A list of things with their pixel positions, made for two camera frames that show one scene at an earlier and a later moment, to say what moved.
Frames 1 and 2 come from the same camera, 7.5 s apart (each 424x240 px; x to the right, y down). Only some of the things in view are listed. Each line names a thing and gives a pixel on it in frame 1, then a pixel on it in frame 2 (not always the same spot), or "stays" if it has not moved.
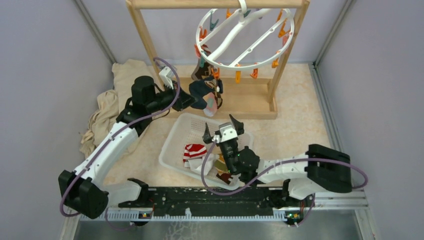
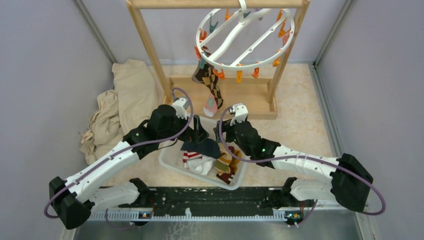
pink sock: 211,106 stays
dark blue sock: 198,88 → 207,146
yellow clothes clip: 238,77 stays
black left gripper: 184,100 → 197,134
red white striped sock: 194,151 stays
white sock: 197,164 stays
